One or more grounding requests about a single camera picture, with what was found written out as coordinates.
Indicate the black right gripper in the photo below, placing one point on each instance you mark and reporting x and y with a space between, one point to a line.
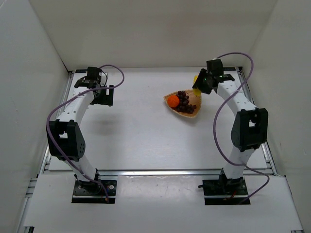
205 82

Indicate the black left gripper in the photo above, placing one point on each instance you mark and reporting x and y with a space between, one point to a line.
104 96

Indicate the yellow fake banana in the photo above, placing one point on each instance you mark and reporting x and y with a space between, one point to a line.
196 91

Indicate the purple fake grape bunch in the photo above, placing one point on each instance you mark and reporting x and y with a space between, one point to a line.
184 105

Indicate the orange fake orange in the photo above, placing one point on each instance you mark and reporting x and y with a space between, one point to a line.
173 101

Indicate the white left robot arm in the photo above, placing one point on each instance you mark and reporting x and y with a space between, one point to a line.
66 128

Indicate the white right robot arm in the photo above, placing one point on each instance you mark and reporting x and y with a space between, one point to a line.
249 129

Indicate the woven triangular fruit bowl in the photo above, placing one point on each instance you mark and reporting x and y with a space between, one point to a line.
193 100

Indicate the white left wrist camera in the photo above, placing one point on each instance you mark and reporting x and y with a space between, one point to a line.
104 78

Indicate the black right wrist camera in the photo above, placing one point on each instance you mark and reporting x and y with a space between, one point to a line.
225 77

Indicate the aluminium table frame rail left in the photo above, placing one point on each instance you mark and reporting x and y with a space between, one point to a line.
34 143

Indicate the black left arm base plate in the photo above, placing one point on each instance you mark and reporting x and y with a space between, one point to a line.
88 192

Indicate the aluminium table frame rail front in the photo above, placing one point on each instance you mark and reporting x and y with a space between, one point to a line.
196 172

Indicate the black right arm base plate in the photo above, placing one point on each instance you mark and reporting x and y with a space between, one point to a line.
215 194

